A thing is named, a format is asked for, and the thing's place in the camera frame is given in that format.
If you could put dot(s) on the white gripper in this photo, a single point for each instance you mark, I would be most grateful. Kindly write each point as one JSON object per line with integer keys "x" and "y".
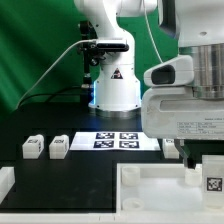
{"x": 173, "y": 113}

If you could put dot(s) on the white square table top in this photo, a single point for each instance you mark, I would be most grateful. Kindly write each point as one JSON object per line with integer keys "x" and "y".
{"x": 163, "y": 188}

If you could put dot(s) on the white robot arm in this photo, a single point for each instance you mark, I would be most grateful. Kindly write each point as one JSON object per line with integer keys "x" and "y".
{"x": 198, "y": 25}

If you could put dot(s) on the white sheet with markers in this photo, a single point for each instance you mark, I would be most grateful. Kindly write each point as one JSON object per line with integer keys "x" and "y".
{"x": 136, "y": 141}

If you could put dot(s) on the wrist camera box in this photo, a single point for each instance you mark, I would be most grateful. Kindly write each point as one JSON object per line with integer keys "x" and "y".
{"x": 178, "y": 71}

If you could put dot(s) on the black camera on stand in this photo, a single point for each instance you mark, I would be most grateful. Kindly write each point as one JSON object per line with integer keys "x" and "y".
{"x": 93, "y": 54}

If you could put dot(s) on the white left obstacle bracket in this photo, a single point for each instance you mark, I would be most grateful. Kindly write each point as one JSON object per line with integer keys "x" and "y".
{"x": 7, "y": 180}

